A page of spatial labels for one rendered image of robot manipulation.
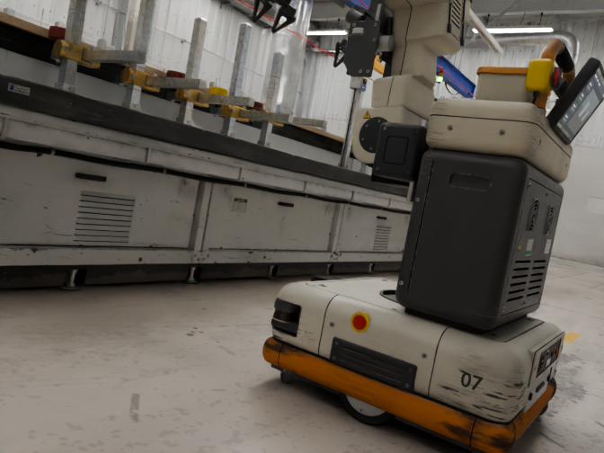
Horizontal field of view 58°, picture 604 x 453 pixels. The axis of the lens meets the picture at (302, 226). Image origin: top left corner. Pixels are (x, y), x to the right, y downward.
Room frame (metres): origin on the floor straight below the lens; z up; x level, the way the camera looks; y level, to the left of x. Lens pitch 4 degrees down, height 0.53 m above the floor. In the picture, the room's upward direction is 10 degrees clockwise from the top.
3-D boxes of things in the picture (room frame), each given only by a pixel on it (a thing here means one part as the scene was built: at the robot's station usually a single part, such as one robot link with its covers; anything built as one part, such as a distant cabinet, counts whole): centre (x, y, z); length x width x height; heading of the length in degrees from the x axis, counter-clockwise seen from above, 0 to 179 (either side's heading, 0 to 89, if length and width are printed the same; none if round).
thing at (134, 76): (1.93, 0.65, 0.81); 0.14 x 0.06 x 0.05; 146
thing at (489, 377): (1.55, -0.40, 0.16); 0.67 x 0.64 x 0.25; 56
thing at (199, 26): (2.12, 0.52, 0.87); 0.04 x 0.04 x 0.48; 56
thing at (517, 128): (1.50, -0.47, 0.59); 0.55 x 0.34 x 0.83; 146
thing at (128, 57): (1.70, 0.72, 0.82); 0.43 x 0.03 x 0.04; 56
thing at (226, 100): (2.12, 0.44, 0.81); 0.43 x 0.03 x 0.04; 56
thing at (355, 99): (3.15, -0.17, 0.93); 0.05 x 0.05 x 0.45; 56
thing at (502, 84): (1.49, -0.49, 0.87); 0.23 x 0.15 x 0.11; 146
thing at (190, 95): (2.14, 0.51, 0.81); 0.14 x 0.06 x 0.05; 146
